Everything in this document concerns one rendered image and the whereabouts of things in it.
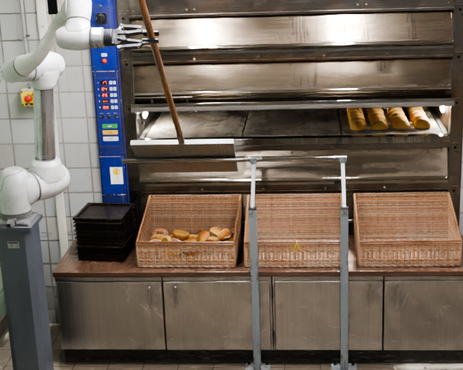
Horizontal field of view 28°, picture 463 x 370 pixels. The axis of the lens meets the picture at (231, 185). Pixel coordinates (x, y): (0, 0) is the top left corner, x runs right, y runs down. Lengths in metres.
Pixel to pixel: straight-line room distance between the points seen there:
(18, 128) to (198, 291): 1.46
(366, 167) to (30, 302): 2.04
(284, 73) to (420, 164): 0.94
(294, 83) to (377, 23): 0.56
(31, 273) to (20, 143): 1.09
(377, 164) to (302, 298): 0.92
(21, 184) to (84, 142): 0.93
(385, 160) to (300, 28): 0.90
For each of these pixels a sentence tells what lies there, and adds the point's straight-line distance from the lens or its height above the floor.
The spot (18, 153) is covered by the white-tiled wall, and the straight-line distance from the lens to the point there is 5.62.
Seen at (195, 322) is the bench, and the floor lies 0.27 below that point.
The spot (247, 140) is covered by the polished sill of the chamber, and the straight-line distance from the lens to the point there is 5.35.
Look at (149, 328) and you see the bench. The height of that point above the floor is 0.24.
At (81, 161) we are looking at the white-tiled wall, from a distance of 5.53.
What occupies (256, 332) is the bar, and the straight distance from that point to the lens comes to 5.11.
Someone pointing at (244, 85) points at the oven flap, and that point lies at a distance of 5.26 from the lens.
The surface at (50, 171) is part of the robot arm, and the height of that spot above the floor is 1.23.
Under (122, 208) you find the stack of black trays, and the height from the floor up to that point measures 0.83.
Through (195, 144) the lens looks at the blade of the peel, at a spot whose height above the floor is 1.27.
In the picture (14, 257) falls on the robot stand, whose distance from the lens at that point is 4.76.
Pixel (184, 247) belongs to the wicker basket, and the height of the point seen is 0.70.
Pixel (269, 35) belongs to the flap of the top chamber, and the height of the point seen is 1.78.
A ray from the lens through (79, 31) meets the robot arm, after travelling 4.05.
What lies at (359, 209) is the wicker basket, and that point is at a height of 0.76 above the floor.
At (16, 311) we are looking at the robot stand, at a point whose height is 0.54.
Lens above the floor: 2.52
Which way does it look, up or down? 17 degrees down
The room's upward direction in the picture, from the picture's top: 2 degrees counter-clockwise
